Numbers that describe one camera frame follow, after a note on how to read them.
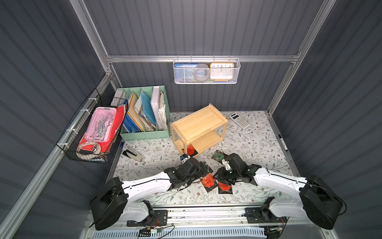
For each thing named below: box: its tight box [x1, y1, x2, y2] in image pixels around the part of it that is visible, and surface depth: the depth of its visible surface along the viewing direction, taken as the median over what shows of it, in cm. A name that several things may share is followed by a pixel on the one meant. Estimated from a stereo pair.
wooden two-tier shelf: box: [169, 103, 229, 156], surface depth 89 cm
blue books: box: [122, 111, 144, 133], surface depth 98 cm
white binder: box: [150, 86, 163, 130], surface depth 96 cm
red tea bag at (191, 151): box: [186, 143, 199, 157], surface depth 98 cm
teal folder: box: [141, 91, 157, 125], surface depth 96 cm
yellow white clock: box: [209, 62, 235, 80], surface depth 90 cm
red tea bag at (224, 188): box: [217, 181, 233, 195], surface depth 84 cm
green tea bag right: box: [211, 149, 225, 161], surface depth 98 cm
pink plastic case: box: [84, 106, 117, 143], surface depth 74 cm
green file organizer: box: [114, 85, 171, 142], surface depth 98 cm
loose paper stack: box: [158, 91, 168, 129], surface depth 93 cm
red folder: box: [78, 105, 128, 152], surface depth 71 cm
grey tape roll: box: [193, 63, 210, 83], surface depth 89 cm
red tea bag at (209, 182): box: [200, 172, 219, 193], surface depth 86 cm
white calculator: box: [228, 112, 251, 130], surface depth 117 cm
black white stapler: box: [122, 149, 144, 162], surface depth 96 cm
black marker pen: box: [278, 133, 288, 151], surface depth 109 cm
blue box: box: [173, 63, 199, 83], surface depth 89 cm
